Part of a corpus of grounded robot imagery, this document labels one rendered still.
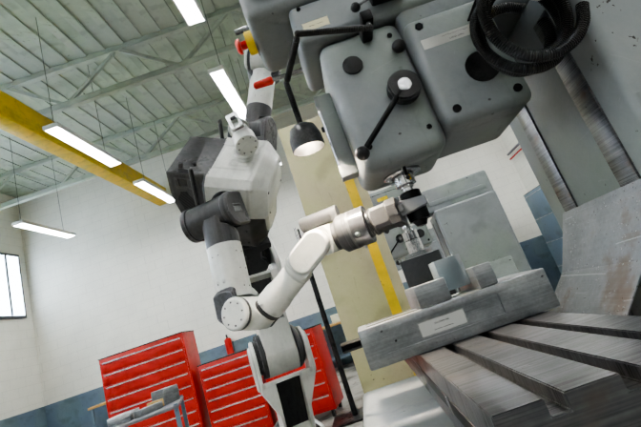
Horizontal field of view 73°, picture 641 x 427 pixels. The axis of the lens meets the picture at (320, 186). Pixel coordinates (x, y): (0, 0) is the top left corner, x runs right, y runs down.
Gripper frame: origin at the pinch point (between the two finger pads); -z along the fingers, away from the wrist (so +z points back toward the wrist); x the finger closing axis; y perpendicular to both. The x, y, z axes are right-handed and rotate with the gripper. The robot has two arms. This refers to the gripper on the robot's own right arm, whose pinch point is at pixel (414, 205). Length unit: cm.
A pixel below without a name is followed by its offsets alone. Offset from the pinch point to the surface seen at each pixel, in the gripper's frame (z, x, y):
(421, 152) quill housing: -5.8, -7.6, -8.5
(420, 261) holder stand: 6.9, 33.3, 10.3
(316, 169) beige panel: 61, 162, -72
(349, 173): 10.3, -4.8, -11.2
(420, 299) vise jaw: 4.1, -15.6, 18.6
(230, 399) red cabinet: 314, 391, 72
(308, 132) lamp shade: 13.7, -14.2, -20.4
